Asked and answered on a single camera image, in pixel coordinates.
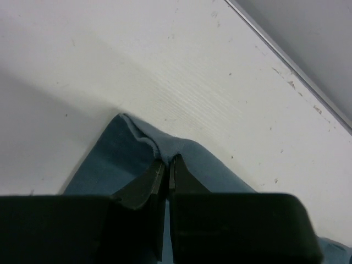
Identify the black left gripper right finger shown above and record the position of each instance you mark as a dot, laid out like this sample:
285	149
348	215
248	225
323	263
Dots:
211	227

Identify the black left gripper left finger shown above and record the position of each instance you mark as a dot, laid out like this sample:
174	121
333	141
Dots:
125	227

